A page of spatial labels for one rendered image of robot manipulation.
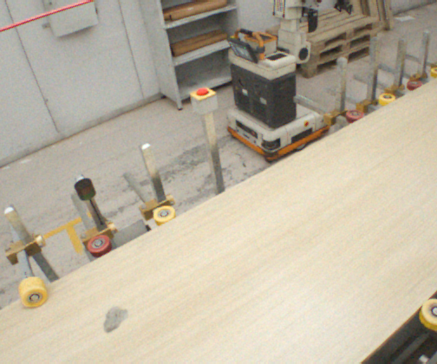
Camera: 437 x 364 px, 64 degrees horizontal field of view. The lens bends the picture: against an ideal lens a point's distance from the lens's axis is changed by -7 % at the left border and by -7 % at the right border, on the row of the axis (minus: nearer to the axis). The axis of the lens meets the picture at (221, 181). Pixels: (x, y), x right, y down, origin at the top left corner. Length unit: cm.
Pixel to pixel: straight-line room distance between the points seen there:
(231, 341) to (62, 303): 53
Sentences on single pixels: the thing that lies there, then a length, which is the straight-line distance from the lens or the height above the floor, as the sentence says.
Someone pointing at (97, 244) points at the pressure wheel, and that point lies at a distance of 134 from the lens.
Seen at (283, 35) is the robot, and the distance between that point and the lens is 307.
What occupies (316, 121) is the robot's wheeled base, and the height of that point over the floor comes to 21.
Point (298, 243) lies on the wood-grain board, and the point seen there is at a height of 90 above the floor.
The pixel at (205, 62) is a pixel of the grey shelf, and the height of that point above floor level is 22.
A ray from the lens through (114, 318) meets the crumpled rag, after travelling 112.
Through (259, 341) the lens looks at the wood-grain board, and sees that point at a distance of 101.
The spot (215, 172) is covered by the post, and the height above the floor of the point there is 88.
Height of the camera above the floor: 180
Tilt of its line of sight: 39 degrees down
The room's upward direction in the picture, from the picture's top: 9 degrees counter-clockwise
